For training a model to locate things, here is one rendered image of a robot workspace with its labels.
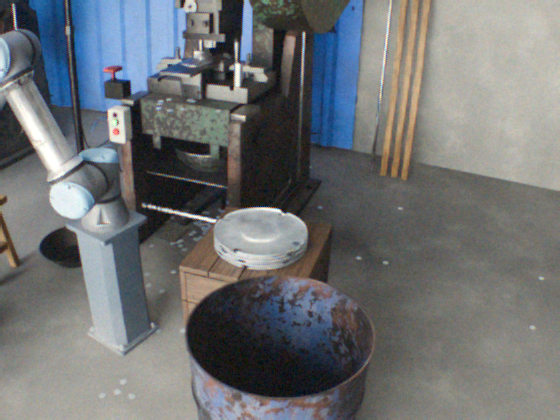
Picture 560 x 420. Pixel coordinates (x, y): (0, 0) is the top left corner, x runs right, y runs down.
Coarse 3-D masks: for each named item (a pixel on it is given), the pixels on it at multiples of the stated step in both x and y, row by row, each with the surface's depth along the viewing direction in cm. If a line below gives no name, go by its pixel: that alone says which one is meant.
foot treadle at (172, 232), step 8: (224, 192) 257; (208, 200) 248; (216, 200) 250; (200, 208) 240; (168, 224) 223; (176, 224) 223; (184, 224) 226; (160, 232) 217; (168, 232) 218; (176, 232) 218; (184, 232) 219; (168, 240) 213; (176, 240) 213
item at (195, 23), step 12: (192, 0) 201; (204, 0) 201; (192, 12) 202; (204, 12) 202; (216, 12) 201; (228, 12) 208; (192, 24) 203; (204, 24) 201; (216, 24) 204; (228, 24) 210
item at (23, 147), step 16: (0, 0) 256; (16, 0) 266; (0, 16) 289; (16, 16) 292; (32, 16) 303; (0, 32) 287; (32, 32) 307; (32, 80) 318; (48, 96) 334; (0, 112) 301; (0, 128) 304; (16, 128) 317; (0, 144) 306; (16, 144) 318; (32, 144) 331; (0, 160) 308; (16, 160) 313
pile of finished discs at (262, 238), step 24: (240, 216) 183; (264, 216) 184; (288, 216) 184; (216, 240) 170; (240, 240) 170; (264, 240) 170; (288, 240) 171; (240, 264) 166; (264, 264) 165; (288, 264) 167
